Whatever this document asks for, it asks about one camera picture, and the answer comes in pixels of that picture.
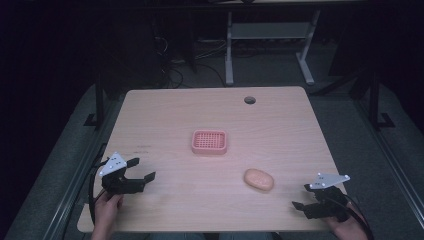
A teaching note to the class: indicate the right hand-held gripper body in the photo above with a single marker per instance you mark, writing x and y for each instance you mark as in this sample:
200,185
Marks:
330,201

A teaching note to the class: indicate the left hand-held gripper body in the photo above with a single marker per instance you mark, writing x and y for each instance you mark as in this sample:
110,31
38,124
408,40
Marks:
115,185

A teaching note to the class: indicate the pink soap dish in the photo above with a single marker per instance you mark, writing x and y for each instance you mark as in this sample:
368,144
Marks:
209,142

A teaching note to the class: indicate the person's left hand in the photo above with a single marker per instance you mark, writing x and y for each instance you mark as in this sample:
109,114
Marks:
106,210

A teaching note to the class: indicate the person's right hand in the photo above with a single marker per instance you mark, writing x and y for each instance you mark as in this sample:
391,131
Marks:
350,230

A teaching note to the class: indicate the black metal stand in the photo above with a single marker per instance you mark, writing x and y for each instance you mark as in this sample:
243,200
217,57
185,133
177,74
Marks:
98,100
374,100

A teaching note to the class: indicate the grey metal floor rail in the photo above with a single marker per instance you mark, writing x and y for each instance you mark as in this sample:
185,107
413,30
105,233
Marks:
71,186
393,163

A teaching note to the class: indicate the white metal desk frame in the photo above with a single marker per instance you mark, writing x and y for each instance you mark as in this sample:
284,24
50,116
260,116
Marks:
270,30

